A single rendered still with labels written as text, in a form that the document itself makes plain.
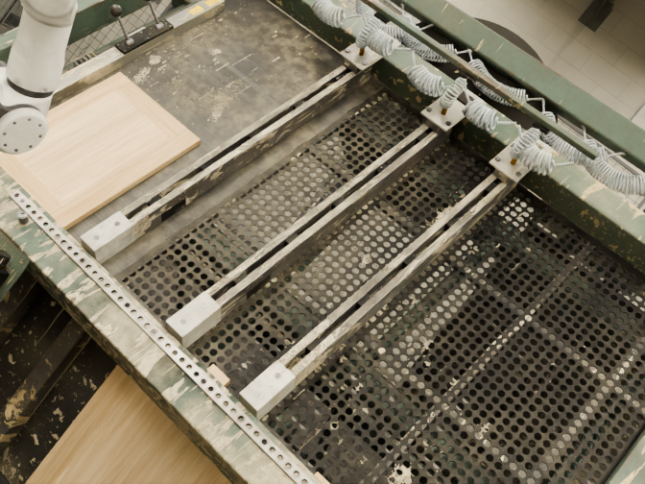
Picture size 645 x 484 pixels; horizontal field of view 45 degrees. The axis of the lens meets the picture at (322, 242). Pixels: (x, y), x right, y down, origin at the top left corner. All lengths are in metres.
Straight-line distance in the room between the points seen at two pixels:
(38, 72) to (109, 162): 1.17
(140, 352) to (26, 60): 0.95
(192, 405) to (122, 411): 0.40
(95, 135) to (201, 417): 0.94
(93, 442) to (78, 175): 0.73
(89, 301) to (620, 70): 5.93
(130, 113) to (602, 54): 5.45
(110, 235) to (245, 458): 0.68
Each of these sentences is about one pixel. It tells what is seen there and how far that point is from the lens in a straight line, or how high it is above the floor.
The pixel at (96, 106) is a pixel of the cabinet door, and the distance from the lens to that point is 2.48.
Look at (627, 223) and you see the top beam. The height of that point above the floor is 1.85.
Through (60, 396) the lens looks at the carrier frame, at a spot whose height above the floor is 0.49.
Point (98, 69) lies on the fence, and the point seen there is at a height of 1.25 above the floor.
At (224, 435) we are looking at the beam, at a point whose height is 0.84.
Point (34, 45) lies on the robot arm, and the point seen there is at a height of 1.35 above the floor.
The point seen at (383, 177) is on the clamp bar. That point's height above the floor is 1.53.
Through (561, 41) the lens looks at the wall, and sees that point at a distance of 7.32.
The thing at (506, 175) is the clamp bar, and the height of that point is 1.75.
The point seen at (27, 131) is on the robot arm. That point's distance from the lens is 1.19.
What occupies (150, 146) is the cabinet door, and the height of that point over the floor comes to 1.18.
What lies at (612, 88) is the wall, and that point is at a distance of 7.28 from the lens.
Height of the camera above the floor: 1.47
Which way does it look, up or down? 5 degrees down
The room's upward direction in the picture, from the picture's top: 38 degrees clockwise
